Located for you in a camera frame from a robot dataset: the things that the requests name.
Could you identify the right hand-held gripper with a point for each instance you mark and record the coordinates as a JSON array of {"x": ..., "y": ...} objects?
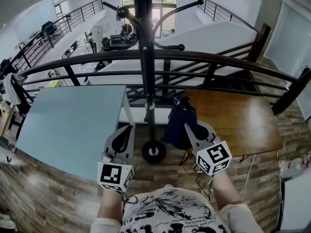
[{"x": 213, "y": 158}]

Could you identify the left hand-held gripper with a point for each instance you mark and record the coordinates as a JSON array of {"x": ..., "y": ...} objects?
[{"x": 110, "y": 175}]

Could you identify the dark blue bag item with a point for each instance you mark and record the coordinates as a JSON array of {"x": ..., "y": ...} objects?
[{"x": 179, "y": 121}]

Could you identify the black metal coat stand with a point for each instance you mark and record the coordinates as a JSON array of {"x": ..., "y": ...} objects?
[{"x": 145, "y": 57}]

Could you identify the person's right forearm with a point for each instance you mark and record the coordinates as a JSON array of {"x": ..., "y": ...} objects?
[{"x": 224, "y": 190}]

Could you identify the person's left forearm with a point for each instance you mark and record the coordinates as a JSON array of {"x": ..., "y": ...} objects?
[{"x": 110, "y": 206}]

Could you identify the brown wooden table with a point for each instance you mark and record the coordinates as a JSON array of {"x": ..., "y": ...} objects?
[{"x": 239, "y": 121}]

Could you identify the light blue table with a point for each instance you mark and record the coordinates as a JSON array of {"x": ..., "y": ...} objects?
[{"x": 73, "y": 122}]

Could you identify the dark curved balcony railing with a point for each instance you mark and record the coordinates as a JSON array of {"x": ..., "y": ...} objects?
[{"x": 194, "y": 59}]

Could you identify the white black-printed shirt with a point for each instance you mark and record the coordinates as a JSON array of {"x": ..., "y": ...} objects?
[{"x": 170, "y": 212}]

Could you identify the black office chair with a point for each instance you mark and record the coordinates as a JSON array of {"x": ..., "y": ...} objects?
[
  {"x": 49, "y": 28},
  {"x": 106, "y": 44}
]

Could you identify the white red-printed plastic bag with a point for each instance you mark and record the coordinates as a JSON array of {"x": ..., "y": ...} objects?
[{"x": 295, "y": 165}]

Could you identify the white cabinet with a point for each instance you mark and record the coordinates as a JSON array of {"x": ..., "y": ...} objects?
[{"x": 297, "y": 205}]

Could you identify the white cloth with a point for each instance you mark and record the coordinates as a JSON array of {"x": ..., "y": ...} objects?
[{"x": 11, "y": 88}]

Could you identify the black stair railing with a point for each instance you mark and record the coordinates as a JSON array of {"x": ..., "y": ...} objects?
[{"x": 218, "y": 10}]

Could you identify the black side railing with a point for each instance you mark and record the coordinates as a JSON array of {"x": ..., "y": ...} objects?
[{"x": 31, "y": 45}]

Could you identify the dark wooden stair post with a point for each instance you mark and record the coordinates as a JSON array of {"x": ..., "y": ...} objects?
[{"x": 261, "y": 40}]

